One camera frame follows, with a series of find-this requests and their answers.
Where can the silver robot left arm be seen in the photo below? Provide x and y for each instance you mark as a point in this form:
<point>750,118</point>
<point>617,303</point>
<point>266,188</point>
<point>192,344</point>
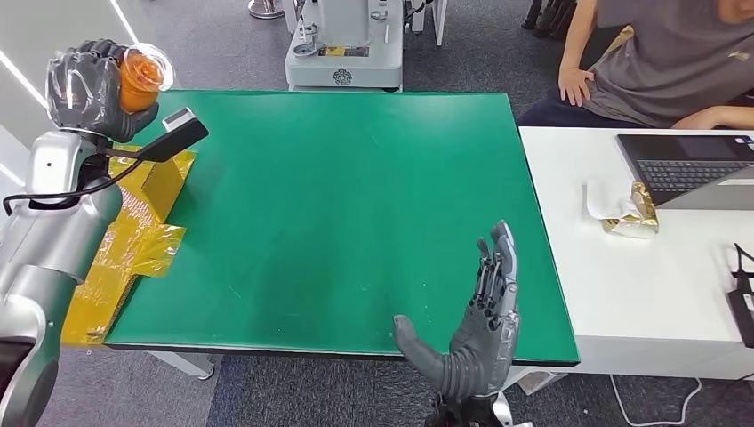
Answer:
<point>53,236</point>

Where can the dark grey laptop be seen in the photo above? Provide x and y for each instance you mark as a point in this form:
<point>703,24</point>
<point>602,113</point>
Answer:
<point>683,165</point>

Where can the chrome stand base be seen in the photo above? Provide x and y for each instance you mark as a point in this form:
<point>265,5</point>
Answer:
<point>265,7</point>

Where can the person's right hand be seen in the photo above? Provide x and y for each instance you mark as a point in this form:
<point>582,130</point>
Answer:
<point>572,85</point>

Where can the yellow film-wrapped cardboard box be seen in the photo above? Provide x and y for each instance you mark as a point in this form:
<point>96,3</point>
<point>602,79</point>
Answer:
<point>141,236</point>

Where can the white robot base machine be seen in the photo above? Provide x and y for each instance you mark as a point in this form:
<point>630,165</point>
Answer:
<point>344,56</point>

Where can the white table foot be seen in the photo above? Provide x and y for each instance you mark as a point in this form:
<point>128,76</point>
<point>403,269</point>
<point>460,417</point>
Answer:
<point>185,364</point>
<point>539,382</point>

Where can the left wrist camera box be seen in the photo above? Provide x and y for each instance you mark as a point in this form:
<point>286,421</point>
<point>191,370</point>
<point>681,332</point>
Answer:
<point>179,132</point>

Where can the orange plastic bottle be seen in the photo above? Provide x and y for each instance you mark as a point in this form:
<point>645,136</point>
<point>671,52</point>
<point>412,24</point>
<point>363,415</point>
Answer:
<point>138,79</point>

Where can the white stand frame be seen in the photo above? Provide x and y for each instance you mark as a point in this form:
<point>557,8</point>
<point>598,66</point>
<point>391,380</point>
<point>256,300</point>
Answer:
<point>439,17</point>

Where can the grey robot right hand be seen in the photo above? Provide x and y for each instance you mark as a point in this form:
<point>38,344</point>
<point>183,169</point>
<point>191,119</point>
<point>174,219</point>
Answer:
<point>480,353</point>

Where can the person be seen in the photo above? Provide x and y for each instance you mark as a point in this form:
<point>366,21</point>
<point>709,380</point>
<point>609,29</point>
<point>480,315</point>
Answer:
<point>671,59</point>

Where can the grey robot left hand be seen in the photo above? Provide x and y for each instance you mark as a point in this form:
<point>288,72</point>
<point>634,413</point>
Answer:
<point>85,94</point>

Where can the person's left forearm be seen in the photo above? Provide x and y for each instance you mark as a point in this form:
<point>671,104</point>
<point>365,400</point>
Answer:
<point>713,118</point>

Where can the gold and white paper packet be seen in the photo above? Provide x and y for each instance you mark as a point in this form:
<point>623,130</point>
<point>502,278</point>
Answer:
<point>630,218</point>

